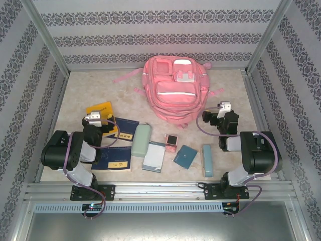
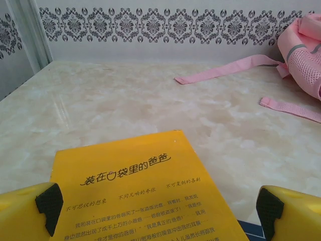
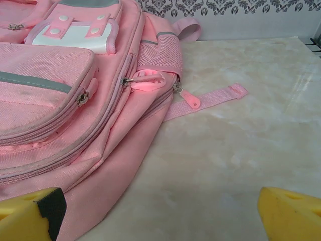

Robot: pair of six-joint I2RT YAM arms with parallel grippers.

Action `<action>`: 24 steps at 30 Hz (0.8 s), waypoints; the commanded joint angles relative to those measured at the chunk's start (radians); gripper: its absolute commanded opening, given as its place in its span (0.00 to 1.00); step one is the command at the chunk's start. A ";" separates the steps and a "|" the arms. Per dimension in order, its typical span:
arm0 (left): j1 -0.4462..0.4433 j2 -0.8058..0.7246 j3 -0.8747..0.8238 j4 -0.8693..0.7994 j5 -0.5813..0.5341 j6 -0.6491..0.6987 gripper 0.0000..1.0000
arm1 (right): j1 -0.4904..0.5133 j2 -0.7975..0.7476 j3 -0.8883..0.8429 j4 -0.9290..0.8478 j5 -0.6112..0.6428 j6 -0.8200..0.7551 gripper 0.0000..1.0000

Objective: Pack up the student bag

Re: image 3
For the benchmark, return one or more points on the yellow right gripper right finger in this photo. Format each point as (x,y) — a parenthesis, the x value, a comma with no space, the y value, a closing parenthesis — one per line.
(293,218)

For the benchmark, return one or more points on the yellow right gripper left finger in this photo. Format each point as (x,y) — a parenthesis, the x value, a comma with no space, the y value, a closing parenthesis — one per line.
(17,221)

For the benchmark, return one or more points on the pink school backpack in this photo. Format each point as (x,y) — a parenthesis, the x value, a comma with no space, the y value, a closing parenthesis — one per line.
(62,113)

